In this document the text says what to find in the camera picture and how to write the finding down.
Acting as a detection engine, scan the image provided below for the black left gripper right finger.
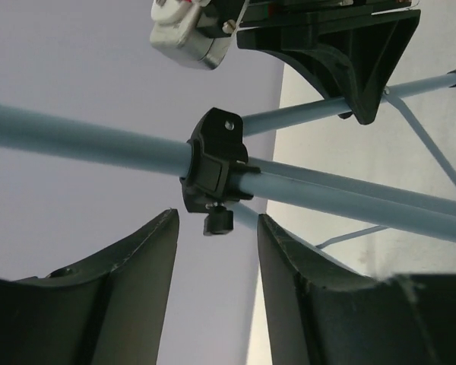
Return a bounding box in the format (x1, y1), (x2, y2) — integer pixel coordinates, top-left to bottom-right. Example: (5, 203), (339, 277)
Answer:
(257, 214), (456, 364)

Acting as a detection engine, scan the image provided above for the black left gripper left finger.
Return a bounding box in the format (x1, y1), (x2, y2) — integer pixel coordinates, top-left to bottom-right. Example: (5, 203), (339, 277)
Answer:
(0, 209), (179, 364)

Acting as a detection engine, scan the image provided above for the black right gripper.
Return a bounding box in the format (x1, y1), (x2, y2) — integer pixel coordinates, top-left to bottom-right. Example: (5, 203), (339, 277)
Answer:
(197, 1), (421, 125)

